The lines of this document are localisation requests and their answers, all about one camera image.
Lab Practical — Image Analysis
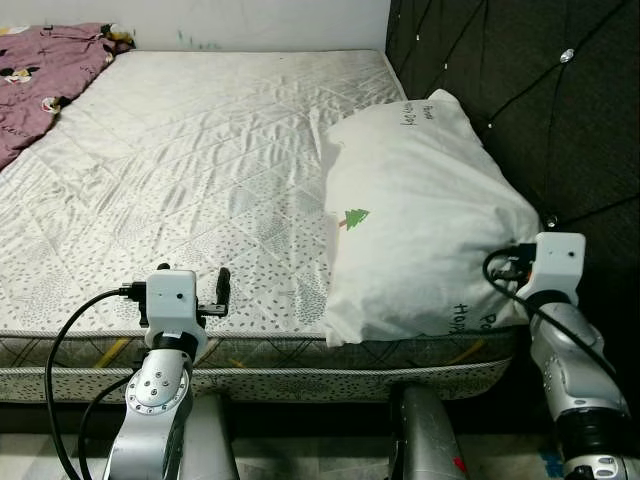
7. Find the grey robot leg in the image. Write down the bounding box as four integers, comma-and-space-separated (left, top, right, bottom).
388, 383, 471, 480
170, 390, 236, 480

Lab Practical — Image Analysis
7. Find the grey quilted mattress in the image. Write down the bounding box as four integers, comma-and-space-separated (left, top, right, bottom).
0, 50, 526, 403

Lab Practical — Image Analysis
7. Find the dark tufted headboard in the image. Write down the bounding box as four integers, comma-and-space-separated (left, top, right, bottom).
385, 0, 640, 401

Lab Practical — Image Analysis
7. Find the grey left robot leg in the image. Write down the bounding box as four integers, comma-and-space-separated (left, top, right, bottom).
170, 390, 236, 480

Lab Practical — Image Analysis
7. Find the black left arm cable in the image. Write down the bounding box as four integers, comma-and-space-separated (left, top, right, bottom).
45, 283, 151, 479

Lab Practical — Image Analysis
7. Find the grey right robot leg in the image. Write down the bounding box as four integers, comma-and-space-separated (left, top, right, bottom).
388, 383, 471, 480

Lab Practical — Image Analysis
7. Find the pink cartoon mouse blanket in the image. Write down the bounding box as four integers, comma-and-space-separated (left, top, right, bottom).
0, 22, 136, 171

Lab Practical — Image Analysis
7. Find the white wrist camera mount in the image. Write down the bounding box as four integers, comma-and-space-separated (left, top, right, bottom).
145, 268, 199, 336
533, 232, 586, 296

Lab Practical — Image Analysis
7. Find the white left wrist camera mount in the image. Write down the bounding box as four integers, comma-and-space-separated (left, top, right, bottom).
145, 268, 199, 336

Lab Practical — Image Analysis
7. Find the dark bed base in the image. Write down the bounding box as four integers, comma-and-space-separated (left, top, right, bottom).
0, 395, 521, 443

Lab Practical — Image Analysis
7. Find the white pillow with tree print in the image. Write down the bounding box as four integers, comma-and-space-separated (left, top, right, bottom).
320, 90, 543, 348

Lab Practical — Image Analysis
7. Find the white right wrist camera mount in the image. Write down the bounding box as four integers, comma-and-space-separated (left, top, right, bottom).
533, 232, 586, 296

